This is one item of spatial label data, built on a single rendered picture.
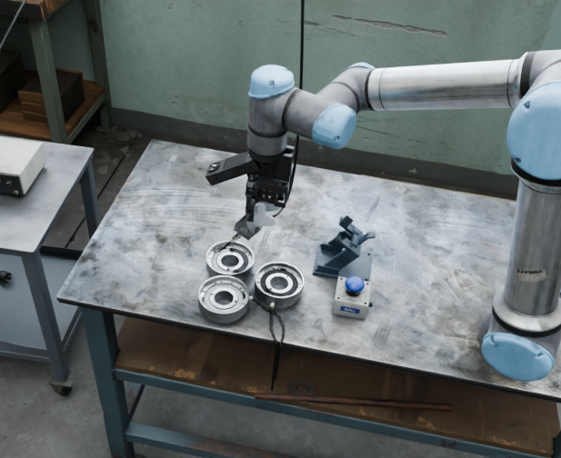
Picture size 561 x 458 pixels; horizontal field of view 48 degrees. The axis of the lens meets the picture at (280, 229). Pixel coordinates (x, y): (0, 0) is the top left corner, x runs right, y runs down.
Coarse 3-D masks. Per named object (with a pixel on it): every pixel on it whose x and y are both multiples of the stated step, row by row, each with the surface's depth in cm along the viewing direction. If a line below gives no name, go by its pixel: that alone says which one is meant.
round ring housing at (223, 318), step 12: (216, 276) 132; (228, 276) 133; (204, 288) 131; (228, 288) 132; (240, 288) 133; (204, 300) 131; (216, 300) 132; (228, 300) 133; (204, 312) 127; (216, 312) 125; (240, 312) 127
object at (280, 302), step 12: (264, 264) 136; (276, 264) 137; (288, 264) 137; (276, 276) 136; (288, 276) 136; (300, 276) 135; (288, 288) 133; (300, 288) 132; (264, 300) 131; (276, 300) 130; (288, 300) 131
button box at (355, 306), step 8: (344, 280) 134; (336, 288) 132; (344, 288) 132; (368, 288) 133; (336, 296) 130; (344, 296) 131; (352, 296) 131; (360, 296) 131; (368, 296) 131; (336, 304) 130; (344, 304) 130; (352, 304) 130; (360, 304) 129; (368, 304) 133; (336, 312) 132; (344, 312) 132; (352, 312) 131; (360, 312) 131
